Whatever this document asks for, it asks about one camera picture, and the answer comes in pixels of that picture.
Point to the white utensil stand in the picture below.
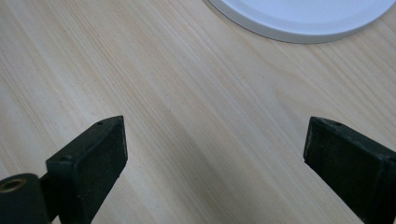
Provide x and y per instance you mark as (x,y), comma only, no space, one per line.
(299,18)

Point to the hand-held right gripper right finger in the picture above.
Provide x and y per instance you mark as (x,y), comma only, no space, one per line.
(351,161)

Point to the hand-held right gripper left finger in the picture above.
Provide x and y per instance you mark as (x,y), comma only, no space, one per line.
(90,168)

